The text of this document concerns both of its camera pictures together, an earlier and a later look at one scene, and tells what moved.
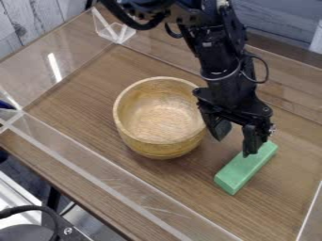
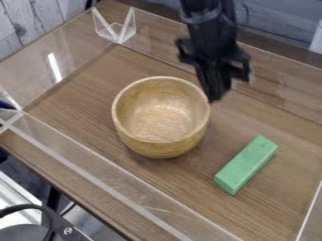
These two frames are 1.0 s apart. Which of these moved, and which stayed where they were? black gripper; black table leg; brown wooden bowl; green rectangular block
Moved: black gripper
Stayed: black table leg; brown wooden bowl; green rectangular block
